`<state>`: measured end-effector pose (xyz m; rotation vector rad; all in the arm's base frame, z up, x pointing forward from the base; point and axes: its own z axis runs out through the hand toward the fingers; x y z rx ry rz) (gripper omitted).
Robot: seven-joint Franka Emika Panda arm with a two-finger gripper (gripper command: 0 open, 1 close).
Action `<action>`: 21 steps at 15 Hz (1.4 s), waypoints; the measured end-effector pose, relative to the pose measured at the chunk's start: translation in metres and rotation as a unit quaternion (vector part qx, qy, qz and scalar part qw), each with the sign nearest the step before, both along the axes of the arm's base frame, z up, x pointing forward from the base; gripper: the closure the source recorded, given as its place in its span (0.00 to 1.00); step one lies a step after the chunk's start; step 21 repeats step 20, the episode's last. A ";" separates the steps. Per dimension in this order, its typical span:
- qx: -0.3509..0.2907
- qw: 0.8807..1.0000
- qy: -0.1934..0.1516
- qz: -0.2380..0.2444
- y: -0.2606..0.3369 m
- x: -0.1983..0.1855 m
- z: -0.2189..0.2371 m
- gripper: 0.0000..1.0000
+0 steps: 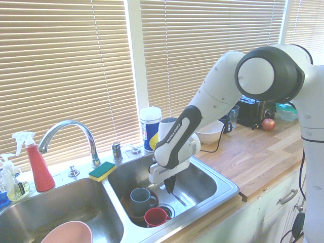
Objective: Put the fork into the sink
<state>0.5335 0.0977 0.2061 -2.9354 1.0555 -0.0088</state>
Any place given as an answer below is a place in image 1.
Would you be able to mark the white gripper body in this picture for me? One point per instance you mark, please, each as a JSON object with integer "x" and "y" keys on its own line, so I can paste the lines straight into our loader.
{"x": 162, "y": 173}

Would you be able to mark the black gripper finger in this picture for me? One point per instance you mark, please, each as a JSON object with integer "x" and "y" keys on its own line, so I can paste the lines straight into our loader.
{"x": 174, "y": 182}
{"x": 169, "y": 186}

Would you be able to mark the silver metal fork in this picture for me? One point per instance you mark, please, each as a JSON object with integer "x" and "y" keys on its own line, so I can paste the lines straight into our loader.
{"x": 179, "y": 198}

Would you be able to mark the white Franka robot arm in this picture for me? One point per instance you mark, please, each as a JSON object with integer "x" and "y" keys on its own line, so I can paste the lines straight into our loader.
{"x": 215, "y": 91}

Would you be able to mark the metal sink drain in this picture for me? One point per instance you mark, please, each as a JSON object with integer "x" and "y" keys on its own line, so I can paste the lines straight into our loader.
{"x": 168, "y": 210}

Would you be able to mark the stainless steel double sink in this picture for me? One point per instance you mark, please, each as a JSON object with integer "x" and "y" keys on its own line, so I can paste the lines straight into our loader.
{"x": 202, "y": 184}

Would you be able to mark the chrome sink hole cap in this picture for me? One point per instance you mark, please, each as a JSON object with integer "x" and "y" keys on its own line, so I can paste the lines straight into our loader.
{"x": 136, "y": 151}

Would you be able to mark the chrome sink soap dispenser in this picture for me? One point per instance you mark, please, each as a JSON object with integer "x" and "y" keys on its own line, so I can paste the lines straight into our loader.
{"x": 117, "y": 152}

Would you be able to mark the chrome sink knob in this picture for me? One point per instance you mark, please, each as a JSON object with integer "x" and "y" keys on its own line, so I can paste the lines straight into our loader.
{"x": 73, "y": 172}

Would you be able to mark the gray mug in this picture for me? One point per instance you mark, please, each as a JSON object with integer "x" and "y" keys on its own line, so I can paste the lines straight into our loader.
{"x": 140, "y": 200}

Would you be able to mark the red mug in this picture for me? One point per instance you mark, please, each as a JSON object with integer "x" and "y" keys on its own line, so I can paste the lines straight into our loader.
{"x": 154, "y": 217}

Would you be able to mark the brown wooden bowl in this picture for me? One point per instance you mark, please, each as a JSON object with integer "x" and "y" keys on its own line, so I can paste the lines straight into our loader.
{"x": 126, "y": 205}

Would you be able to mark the white wipes canister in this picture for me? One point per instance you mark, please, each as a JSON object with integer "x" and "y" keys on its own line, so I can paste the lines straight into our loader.
{"x": 150, "y": 126}

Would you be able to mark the yellow green sponge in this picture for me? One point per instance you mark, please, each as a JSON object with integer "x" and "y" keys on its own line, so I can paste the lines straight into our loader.
{"x": 102, "y": 170}

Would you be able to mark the white ceramic bowl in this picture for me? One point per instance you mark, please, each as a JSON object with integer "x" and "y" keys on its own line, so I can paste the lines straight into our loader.
{"x": 210, "y": 134}

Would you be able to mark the dark mug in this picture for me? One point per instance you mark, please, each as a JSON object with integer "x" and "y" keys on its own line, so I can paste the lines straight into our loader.
{"x": 225, "y": 124}

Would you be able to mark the chrome curved faucet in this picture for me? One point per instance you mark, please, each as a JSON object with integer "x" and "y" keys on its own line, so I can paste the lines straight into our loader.
{"x": 86, "y": 131}

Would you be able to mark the clear glass mug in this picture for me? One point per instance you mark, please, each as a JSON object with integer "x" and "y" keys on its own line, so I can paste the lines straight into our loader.
{"x": 235, "y": 116}

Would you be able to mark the white kitchen cabinet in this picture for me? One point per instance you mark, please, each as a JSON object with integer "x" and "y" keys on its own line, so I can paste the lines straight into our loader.
{"x": 273, "y": 192}

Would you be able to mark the black toaster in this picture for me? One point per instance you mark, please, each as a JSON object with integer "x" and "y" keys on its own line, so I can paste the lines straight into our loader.
{"x": 249, "y": 114}

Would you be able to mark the pink plastic bowl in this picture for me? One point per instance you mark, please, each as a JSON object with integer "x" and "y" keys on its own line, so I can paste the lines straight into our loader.
{"x": 71, "y": 233}

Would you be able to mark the red apple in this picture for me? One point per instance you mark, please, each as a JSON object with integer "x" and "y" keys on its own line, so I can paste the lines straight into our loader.
{"x": 268, "y": 124}

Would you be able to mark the red spray bottle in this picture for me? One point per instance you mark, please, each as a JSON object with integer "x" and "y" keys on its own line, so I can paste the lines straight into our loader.
{"x": 39, "y": 169}

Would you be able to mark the metal cabinet knob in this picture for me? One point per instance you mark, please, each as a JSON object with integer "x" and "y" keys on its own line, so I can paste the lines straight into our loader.
{"x": 299, "y": 208}

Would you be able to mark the wide beige window blind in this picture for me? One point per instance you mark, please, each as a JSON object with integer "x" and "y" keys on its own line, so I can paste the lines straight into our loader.
{"x": 189, "y": 45}
{"x": 63, "y": 76}

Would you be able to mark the green lidded food container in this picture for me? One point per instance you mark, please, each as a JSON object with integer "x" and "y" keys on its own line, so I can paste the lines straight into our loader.
{"x": 286, "y": 112}

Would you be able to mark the clear soap pump bottle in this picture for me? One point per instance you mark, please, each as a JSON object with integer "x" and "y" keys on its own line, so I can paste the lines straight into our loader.
{"x": 15, "y": 188}

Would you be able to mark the blue plastic object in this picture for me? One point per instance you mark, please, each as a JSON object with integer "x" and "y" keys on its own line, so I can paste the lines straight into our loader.
{"x": 3, "y": 198}

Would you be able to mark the narrow beige window blind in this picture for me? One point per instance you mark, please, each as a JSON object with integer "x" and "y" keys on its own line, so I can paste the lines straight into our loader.
{"x": 303, "y": 20}

